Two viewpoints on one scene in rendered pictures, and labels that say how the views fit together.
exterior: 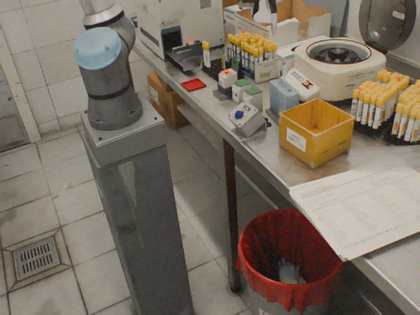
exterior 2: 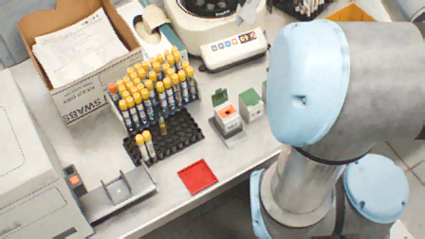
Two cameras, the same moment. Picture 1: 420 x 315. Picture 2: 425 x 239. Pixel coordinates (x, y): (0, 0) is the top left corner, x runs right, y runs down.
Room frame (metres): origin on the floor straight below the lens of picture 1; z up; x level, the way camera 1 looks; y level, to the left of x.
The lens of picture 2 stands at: (1.27, 0.62, 1.95)
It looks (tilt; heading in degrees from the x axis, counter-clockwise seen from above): 55 degrees down; 269
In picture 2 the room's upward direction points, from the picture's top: 6 degrees counter-clockwise
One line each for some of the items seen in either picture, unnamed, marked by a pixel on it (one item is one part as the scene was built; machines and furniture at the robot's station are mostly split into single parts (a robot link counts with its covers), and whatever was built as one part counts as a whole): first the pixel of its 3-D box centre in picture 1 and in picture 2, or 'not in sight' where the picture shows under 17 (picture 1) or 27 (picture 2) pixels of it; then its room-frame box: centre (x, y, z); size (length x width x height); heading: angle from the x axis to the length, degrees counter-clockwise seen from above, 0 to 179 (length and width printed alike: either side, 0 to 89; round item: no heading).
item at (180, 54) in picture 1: (180, 52); (109, 194); (1.50, 0.07, 0.92); 0.21 x 0.07 x 0.05; 24
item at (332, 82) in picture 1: (331, 69); (216, 11); (1.21, -0.42, 0.94); 0.30 x 0.24 x 0.12; 105
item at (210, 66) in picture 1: (221, 59); (159, 127); (1.38, -0.08, 0.93); 0.17 x 0.09 x 0.11; 24
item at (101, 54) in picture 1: (101, 59); (367, 198); (1.02, 0.25, 1.12); 0.13 x 0.12 x 0.14; 175
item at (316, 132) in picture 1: (315, 132); (350, 39); (0.88, -0.27, 0.93); 0.13 x 0.13 x 0.10; 29
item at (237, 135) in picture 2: (228, 88); (228, 125); (1.22, -0.08, 0.89); 0.09 x 0.05 x 0.04; 115
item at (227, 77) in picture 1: (228, 81); (227, 119); (1.22, -0.08, 0.92); 0.05 x 0.04 x 0.06; 115
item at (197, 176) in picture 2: (193, 85); (197, 176); (1.31, 0.03, 0.88); 0.07 x 0.07 x 0.01; 24
